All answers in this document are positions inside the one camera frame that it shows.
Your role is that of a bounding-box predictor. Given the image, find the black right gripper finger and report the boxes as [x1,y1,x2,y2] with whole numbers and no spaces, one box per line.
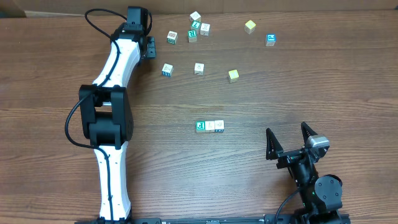
[266,128,284,160]
[301,122,318,146]

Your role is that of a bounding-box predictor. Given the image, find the blue side wooden block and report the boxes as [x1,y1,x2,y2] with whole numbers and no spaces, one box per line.
[214,120,224,133]

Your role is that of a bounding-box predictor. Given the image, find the plain wooden picture block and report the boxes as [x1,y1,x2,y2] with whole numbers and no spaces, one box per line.
[205,121,215,133]

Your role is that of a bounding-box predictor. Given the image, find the green C wooden block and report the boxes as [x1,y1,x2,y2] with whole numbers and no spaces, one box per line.
[195,121,206,133]

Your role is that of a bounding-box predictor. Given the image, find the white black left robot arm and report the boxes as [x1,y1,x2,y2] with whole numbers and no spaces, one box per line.
[78,6,156,223]

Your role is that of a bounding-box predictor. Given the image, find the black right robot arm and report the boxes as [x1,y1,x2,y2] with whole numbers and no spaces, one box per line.
[264,122,351,224]

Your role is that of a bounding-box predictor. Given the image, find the green B wooden block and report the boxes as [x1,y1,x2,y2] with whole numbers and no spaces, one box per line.
[167,31,178,45]

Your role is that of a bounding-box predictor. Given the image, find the blue side picture block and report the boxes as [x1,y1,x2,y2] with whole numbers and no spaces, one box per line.
[162,63,174,77]

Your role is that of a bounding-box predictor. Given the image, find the green R wooden block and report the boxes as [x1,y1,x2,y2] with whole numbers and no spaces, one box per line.
[187,30,197,43]

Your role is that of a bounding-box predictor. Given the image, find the green L wooden block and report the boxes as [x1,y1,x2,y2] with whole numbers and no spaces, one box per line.
[190,21,201,32]

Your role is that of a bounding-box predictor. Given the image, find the white picture wooden block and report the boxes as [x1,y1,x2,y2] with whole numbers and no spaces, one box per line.
[194,63,205,75]

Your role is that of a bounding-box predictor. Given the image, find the white top block back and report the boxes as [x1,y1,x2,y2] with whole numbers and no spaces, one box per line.
[190,11,201,22]

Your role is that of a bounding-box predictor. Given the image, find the white X wooden block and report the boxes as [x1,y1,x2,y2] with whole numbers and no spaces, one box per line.
[200,23,210,36]

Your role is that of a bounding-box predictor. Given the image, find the yellow top wooden block near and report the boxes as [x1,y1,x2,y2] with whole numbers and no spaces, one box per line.
[228,70,239,83]

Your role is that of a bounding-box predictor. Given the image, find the yellow wooden block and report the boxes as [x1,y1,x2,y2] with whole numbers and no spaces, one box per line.
[228,70,239,83]
[244,20,256,34]

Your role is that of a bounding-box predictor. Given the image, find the blue top wooden block right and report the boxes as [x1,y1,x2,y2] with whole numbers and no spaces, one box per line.
[266,34,276,47]

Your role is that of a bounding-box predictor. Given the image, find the yellow top wooden block far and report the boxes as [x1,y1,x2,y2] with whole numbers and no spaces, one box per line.
[244,20,256,34]

